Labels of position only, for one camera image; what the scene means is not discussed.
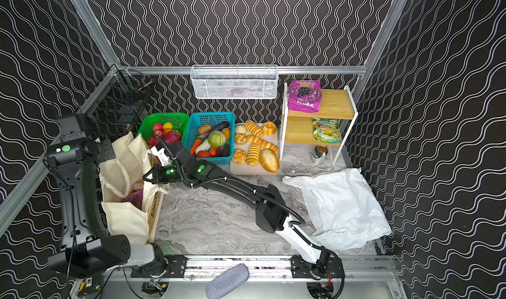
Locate green plastic basket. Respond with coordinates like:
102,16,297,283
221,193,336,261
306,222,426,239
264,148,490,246
137,113,189,148

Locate grey cloth pad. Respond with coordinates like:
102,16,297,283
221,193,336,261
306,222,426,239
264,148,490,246
206,263,250,299

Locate orange carrot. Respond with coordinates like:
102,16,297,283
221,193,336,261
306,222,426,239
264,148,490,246
190,138,202,155

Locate green cabbage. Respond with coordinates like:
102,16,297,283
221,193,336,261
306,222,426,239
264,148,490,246
207,130,228,148

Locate red soda can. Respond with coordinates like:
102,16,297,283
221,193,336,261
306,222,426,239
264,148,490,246
132,180,144,193

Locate pink dragon fruit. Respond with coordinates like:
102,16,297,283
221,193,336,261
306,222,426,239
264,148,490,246
163,130,182,144

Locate green yellow snack bag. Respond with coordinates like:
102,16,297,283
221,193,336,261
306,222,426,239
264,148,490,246
312,118,342,143

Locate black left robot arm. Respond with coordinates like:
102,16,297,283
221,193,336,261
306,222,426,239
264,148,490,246
45,114,167,279

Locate beige bread tray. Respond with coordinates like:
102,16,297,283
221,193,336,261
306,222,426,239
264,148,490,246
229,120,281,175

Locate black wire wall basket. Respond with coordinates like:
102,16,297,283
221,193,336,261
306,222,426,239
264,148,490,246
79,66,154,141

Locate oval golden bread loaf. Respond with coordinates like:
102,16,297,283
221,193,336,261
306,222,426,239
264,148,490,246
260,148,280,173

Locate purple eggplant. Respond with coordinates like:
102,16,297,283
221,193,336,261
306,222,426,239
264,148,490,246
199,121,230,139

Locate teal plastic basket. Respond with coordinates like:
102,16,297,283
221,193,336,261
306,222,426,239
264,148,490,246
183,112,235,165

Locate pumpkin shaped bread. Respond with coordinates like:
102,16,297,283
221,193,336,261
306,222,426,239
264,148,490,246
262,122,278,136

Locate yellow black tape measure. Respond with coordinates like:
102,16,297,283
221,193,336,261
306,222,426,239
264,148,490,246
76,277,101,298

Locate purple snack bag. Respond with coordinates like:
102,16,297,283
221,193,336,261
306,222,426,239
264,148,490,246
122,189,144,210
287,80,322,113

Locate knotted round bun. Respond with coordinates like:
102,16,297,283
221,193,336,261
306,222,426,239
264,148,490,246
231,149,247,165

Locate floral canvas tote bag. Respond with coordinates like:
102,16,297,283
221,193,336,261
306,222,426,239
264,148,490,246
148,192,164,243

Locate white wooden two-tier shelf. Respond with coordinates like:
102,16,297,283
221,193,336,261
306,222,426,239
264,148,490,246
279,83,358,164

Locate green white can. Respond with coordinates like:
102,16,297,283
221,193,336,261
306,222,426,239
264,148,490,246
312,146,328,165

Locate white wire wall basket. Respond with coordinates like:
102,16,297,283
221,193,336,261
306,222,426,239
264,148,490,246
191,65,279,100

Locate white plastic bag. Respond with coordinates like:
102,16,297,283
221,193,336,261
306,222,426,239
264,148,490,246
283,168,392,251

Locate striped bread roll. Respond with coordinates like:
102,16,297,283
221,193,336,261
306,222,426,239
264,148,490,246
246,142,261,165

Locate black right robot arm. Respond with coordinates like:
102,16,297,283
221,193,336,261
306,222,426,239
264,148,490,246
143,139,345,280

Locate cream canvas tote bag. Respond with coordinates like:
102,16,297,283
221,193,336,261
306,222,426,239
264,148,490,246
100,133,169,244

